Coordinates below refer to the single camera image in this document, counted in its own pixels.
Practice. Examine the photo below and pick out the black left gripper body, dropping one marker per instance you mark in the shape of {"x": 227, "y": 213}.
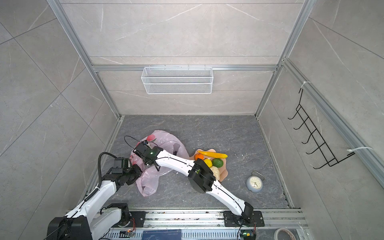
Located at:
{"x": 132, "y": 175}

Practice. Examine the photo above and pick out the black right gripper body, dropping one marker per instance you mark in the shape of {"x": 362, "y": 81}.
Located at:
{"x": 145, "y": 161}

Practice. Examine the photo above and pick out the pink plastic bag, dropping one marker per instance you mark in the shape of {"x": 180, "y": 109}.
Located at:
{"x": 148, "y": 182}

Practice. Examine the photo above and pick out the yellow fake lemon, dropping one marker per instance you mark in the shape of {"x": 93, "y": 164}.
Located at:
{"x": 208, "y": 162}

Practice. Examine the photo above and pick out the yellow fake banana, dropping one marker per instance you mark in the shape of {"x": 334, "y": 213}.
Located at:
{"x": 213, "y": 155}

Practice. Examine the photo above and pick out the beige fake fruit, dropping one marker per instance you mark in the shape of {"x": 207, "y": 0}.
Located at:
{"x": 216, "y": 172}

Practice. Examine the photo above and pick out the green fake fruit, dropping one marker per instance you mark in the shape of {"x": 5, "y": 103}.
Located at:
{"x": 218, "y": 163}

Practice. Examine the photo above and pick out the pink scalloped plate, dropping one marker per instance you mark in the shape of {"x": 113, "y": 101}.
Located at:
{"x": 223, "y": 170}

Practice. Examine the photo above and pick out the orange fake orange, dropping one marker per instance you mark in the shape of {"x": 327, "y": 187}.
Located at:
{"x": 199, "y": 156}

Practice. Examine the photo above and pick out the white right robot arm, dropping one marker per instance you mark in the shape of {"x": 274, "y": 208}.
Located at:
{"x": 201, "y": 178}

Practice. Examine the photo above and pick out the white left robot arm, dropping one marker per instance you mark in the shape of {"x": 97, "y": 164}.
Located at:
{"x": 85, "y": 222}

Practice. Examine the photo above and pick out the blue label plate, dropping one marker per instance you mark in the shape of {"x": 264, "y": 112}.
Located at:
{"x": 162, "y": 235}

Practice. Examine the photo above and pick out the grey alarm clock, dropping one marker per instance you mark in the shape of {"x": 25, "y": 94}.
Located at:
{"x": 255, "y": 182}

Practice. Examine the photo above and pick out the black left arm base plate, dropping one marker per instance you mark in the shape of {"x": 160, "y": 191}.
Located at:
{"x": 133, "y": 219}

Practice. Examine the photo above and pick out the white wire mesh basket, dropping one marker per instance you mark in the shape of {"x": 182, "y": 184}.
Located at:
{"x": 178, "y": 80}

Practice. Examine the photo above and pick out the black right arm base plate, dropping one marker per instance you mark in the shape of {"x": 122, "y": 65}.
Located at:
{"x": 231, "y": 220}

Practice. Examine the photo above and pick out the black wire hook rack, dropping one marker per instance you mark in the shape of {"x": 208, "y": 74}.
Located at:
{"x": 315, "y": 136}

